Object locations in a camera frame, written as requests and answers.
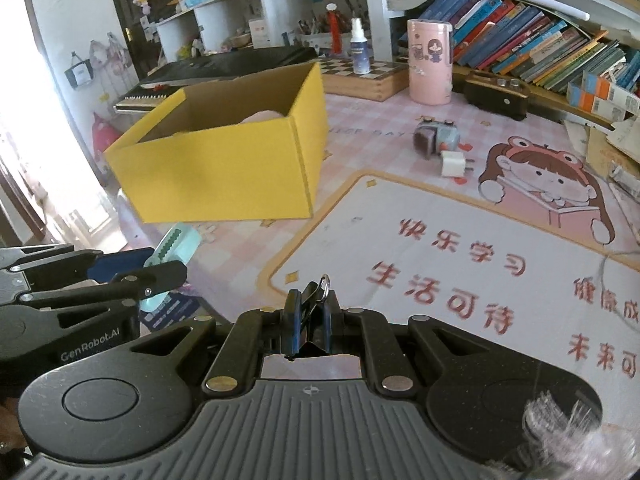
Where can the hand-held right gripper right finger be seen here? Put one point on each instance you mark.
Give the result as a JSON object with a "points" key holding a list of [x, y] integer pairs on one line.
{"points": [[328, 322]]}

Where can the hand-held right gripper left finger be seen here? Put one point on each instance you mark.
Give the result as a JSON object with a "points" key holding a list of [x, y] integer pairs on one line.
{"points": [[295, 317]]}

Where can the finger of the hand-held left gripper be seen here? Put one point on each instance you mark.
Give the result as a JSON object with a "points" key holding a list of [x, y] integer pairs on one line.
{"points": [[120, 262], [155, 277]]}

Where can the green stapler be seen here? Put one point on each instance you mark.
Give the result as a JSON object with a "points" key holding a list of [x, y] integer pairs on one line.
{"points": [[175, 245]]}

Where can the yellow cardboard box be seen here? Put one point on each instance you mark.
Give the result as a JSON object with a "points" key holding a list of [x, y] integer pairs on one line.
{"points": [[225, 175]]}

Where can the pink printed desktop mat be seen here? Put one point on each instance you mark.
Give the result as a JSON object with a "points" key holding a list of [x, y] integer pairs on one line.
{"points": [[450, 260]]}

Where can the blue printed card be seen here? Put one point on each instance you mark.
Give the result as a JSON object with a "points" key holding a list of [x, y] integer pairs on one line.
{"points": [[170, 312]]}

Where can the pink backpack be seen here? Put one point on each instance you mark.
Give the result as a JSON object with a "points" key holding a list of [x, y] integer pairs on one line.
{"points": [[105, 137]]}

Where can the white black tote bag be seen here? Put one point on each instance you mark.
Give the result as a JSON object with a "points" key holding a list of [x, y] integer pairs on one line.
{"points": [[79, 72]]}

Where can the white charger plug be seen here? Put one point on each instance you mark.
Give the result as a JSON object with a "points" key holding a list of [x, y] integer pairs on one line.
{"points": [[454, 165]]}

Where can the black electronic keyboard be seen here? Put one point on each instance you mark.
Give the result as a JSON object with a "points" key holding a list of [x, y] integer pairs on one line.
{"points": [[225, 67]]}

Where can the dark door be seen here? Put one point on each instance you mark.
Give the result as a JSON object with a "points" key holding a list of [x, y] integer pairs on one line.
{"points": [[130, 20]]}

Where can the wooden chess box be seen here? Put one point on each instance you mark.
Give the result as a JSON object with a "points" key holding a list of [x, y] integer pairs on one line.
{"points": [[370, 82]]}

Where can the white box red label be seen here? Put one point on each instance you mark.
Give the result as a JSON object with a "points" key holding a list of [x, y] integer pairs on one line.
{"points": [[259, 34]]}

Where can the white spray bottle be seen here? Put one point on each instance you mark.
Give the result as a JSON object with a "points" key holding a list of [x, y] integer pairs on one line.
{"points": [[361, 52]]}

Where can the pink cartoon cylinder container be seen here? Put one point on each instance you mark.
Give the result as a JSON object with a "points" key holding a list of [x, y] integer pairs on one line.
{"points": [[430, 65]]}

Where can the pen holder with pens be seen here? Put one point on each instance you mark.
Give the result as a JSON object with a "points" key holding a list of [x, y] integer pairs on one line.
{"points": [[312, 37]]}

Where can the dark wooden radio box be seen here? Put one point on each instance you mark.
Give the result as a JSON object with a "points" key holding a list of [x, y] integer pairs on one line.
{"points": [[495, 95]]}

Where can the red white glue bottle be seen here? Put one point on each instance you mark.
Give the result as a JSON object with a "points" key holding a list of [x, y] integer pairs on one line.
{"points": [[333, 35]]}

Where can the white bookshelf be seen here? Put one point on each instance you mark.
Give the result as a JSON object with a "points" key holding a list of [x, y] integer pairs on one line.
{"points": [[375, 10]]}

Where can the pile of papers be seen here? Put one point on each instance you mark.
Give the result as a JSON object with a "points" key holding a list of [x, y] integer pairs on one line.
{"points": [[615, 150]]}

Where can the slanted row of books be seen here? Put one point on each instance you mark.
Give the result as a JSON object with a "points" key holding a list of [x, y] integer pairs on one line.
{"points": [[515, 40]]}

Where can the stack of orange white cartons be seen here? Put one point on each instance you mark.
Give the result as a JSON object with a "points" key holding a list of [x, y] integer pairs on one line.
{"points": [[605, 95]]}

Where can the small toy camera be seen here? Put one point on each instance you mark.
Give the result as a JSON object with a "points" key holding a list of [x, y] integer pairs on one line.
{"points": [[437, 137]]}

